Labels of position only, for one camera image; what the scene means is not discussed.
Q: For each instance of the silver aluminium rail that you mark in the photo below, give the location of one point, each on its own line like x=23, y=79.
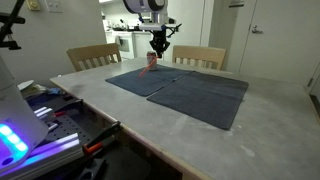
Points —
x=43, y=111
x=50, y=151

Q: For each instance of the light wooden slatted chair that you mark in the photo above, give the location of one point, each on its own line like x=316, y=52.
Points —
x=200, y=52
x=93, y=51

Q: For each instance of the white closet door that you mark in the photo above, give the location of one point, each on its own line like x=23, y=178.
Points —
x=190, y=16

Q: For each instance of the white light switch plate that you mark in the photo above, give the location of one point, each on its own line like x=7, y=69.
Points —
x=54, y=6

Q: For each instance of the grey door closer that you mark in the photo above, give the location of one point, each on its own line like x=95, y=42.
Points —
x=236, y=3

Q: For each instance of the white kitchen cabinet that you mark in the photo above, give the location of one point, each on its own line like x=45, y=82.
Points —
x=141, y=45

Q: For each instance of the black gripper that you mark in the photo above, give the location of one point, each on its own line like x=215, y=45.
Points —
x=159, y=36

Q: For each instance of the black camera on stand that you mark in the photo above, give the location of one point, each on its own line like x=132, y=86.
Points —
x=10, y=45

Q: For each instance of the beige wall thermostat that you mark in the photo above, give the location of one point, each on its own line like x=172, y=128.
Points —
x=32, y=4

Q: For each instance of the white oven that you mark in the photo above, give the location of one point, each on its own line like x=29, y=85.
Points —
x=126, y=46

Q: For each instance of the orange drinking straw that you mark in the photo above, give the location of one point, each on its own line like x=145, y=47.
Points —
x=148, y=66

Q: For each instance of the small blue item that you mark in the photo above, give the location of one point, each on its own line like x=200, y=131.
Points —
x=55, y=91

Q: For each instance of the white room door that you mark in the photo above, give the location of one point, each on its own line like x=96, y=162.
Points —
x=283, y=50

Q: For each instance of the dark blue cloth mat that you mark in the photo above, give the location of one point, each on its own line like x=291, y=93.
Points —
x=203, y=96
x=143, y=85

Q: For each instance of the red and white soda can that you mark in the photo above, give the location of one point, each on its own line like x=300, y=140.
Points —
x=152, y=55

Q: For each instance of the stack of papers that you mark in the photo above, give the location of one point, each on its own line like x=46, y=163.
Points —
x=33, y=90

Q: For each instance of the black orange bar clamp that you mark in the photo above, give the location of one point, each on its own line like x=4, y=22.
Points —
x=71, y=106
x=103, y=133

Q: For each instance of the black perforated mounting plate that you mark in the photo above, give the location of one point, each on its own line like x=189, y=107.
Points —
x=71, y=130

